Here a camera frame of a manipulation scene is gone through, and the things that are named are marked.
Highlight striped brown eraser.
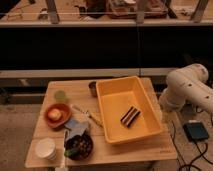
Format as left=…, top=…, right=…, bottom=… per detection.
left=120, top=106, right=141, bottom=128

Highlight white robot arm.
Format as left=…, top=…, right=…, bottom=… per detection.
left=159, top=63, right=213, bottom=115

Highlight dark metal cup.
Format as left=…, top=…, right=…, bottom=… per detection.
left=88, top=81, right=97, bottom=97

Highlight yellow plastic bin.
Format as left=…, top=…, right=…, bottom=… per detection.
left=96, top=76, right=163, bottom=144

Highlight green round lid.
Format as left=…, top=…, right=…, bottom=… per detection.
left=54, top=90, right=68, bottom=103

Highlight blue cloth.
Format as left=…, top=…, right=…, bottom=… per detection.
left=65, top=119, right=89, bottom=138

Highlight orange bowl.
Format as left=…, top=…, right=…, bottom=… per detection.
left=44, top=103, right=72, bottom=129

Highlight yellow round food item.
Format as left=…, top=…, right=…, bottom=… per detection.
left=48, top=109, right=62, bottom=121

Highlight dark bowl with contents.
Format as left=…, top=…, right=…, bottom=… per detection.
left=64, top=133, right=93, bottom=160

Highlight white stacked cups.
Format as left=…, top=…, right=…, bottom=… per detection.
left=35, top=138, right=56, bottom=160

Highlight white utensil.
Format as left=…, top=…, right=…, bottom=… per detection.
left=54, top=130, right=69, bottom=171

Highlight black box device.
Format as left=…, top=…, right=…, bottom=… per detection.
left=183, top=122, right=209, bottom=142

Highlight yellow handled utensil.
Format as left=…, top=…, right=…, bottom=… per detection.
left=70, top=104, right=102, bottom=127

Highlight black cable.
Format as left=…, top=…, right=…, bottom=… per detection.
left=169, top=120, right=213, bottom=171

